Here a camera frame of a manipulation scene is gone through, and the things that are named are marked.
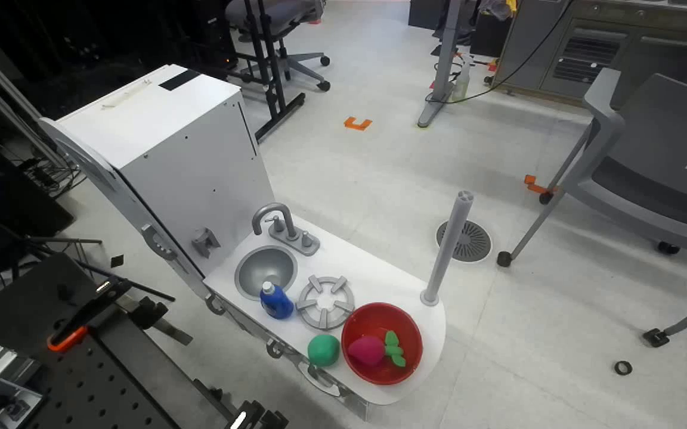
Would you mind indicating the red plastic bowl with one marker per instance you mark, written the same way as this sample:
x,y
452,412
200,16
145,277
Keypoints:
x,y
375,320

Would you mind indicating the grey toy faucet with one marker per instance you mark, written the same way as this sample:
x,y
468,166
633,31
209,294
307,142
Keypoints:
x,y
285,230

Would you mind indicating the orange floor tape marker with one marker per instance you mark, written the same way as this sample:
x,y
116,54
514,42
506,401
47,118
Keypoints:
x,y
357,124

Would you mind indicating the grey toy sink basin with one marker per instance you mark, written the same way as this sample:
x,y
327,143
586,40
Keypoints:
x,y
260,265

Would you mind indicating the blue soap bottle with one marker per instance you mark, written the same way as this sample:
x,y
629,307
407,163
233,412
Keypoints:
x,y
276,301

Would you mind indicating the grey vertical pole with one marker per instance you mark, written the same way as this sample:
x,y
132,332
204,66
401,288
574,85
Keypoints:
x,y
448,248

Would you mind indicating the round floor drain cover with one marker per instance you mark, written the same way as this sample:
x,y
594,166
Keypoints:
x,y
474,244

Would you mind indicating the green ball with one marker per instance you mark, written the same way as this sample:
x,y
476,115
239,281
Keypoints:
x,y
324,351

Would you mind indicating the white toy kitchen unit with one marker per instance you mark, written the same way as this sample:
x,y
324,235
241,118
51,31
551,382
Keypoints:
x,y
176,157

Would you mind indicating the black rolling chair base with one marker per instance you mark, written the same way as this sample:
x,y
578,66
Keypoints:
x,y
266,26

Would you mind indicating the black perforated table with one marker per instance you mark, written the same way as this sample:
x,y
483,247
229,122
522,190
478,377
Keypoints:
x,y
117,377

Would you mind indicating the grey office chair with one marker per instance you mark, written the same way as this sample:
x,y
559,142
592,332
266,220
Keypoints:
x,y
630,163

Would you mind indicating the orange handled clamp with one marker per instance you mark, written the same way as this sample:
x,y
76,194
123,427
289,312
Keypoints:
x,y
76,329

